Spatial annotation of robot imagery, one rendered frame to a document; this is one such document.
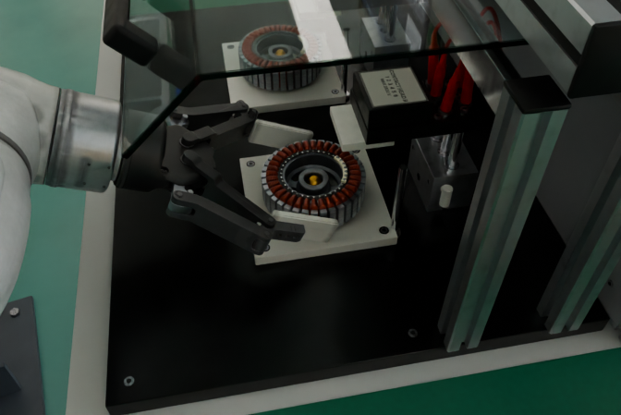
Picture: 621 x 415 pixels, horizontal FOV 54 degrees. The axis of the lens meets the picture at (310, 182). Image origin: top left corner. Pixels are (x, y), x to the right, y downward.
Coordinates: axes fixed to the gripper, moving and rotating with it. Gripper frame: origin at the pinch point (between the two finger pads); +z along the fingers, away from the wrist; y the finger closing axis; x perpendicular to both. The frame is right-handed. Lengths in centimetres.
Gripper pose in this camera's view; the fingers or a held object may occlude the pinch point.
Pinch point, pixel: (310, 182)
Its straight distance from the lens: 66.6
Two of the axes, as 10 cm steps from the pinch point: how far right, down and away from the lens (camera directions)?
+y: 1.8, 7.1, -6.8
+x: 3.9, -6.9, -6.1
